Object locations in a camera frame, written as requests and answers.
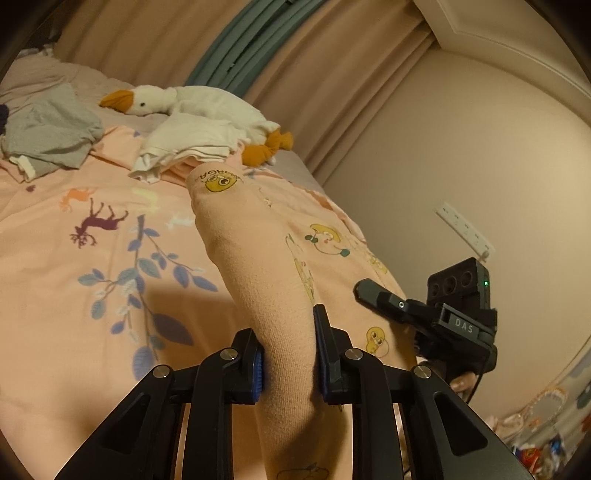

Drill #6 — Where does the peach cartoon print garment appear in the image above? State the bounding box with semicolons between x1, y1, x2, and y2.
187;163;416;479

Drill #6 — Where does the pink printed bed sheet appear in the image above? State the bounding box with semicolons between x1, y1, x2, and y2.
0;124;417;480

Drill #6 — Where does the pink crumpled garment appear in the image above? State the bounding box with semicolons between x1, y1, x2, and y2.
158;154;243;188

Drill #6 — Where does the white folded garment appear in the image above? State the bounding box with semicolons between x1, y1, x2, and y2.
130;113;250;183

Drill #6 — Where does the white goose plush toy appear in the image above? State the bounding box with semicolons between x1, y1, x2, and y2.
99;85;294;167

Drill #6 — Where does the pink pleated curtain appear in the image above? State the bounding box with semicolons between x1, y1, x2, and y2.
55;1;435;182

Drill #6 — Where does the grey small garment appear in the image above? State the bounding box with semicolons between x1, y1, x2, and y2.
2;84;104;182

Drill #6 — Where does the teal curtain stripe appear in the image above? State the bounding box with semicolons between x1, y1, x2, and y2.
185;0;325;97

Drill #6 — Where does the navy dark garment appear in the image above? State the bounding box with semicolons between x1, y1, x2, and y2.
0;104;10;135

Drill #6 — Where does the black tracking camera box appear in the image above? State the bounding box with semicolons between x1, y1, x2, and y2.
427;257;491;312

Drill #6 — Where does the white wall power strip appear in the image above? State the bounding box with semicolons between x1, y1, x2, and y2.
436;202;495;261

